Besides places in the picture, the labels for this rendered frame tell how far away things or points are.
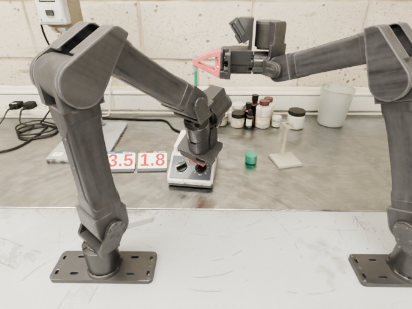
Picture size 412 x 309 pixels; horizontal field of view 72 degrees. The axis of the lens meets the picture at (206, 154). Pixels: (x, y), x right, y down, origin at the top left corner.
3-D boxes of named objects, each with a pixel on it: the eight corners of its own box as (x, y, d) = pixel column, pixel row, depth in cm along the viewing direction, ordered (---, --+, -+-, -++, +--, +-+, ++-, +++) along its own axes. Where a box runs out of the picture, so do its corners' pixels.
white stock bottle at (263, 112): (254, 122, 120) (256, 97, 114) (268, 122, 119) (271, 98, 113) (254, 128, 114) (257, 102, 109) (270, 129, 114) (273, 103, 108)
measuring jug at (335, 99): (303, 114, 127) (309, 81, 120) (328, 111, 130) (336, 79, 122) (327, 132, 112) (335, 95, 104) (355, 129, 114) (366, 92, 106)
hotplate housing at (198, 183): (212, 190, 80) (213, 166, 76) (167, 186, 81) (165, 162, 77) (219, 151, 99) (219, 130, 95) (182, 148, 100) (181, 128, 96)
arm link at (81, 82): (186, 88, 64) (55, 1, 39) (216, 97, 59) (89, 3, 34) (165, 138, 64) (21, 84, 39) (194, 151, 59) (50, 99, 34)
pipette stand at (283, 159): (301, 165, 91) (309, 129, 84) (278, 168, 89) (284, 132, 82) (290, 153, 97) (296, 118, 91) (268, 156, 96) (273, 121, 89)
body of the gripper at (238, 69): (222, 53, 68) (254, 53, 67) (225, 45, 76) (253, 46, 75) (222, 80, 71) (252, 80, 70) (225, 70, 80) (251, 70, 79)
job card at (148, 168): (166, 171, 88) (165, 160, 86) (137, 171, 87) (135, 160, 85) (167, 160, 93) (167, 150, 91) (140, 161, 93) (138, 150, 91)
